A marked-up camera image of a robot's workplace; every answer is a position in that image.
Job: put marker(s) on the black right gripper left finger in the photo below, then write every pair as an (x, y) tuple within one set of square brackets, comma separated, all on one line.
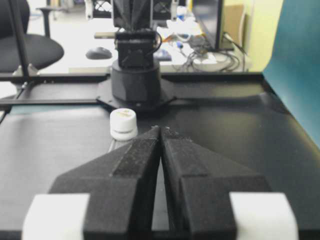
[(108, 198)]

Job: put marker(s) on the clear plastic bottle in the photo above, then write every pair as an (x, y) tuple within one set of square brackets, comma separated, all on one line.
[(116, 144)]

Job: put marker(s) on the black office chair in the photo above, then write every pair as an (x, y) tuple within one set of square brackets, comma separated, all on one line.
[(42, 51)]

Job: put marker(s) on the black aluminium frame rail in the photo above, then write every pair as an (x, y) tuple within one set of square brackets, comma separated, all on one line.
[(54, 89)]

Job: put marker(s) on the black computer monitor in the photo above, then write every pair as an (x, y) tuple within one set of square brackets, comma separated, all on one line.
[(210, 17)]

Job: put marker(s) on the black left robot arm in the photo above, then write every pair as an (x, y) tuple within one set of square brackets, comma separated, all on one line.
[(135, 75)]

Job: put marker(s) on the teal backdrop board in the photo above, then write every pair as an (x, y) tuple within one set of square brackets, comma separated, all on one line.
[(293, 71)]

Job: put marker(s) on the grey computer mouse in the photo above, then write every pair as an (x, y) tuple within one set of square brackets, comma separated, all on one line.
[(98, 53)]

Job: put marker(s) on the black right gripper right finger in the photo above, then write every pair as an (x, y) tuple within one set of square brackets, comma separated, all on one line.
[(215, 198)]

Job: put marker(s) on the white bottle cap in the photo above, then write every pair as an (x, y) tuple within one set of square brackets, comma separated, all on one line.
[(123, 124)]

